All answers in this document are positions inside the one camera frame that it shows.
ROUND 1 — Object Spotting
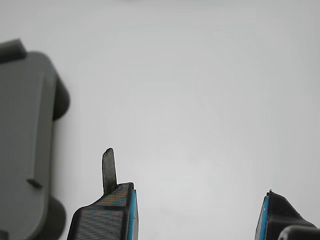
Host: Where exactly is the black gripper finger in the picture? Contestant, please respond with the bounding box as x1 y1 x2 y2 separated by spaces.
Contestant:
66 147 139 240
254 189 318 240

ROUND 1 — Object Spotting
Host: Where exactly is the grey plastic holder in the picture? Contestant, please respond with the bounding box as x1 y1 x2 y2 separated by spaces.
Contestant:
0 38 71 240

